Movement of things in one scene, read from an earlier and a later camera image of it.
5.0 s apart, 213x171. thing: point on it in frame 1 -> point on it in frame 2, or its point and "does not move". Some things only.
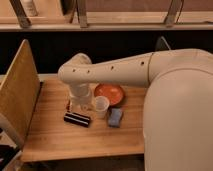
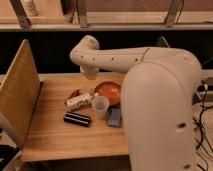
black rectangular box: [77, 119] does not move
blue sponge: [114, 117] does not move
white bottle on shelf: [29, 7] does not move
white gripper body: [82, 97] -> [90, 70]
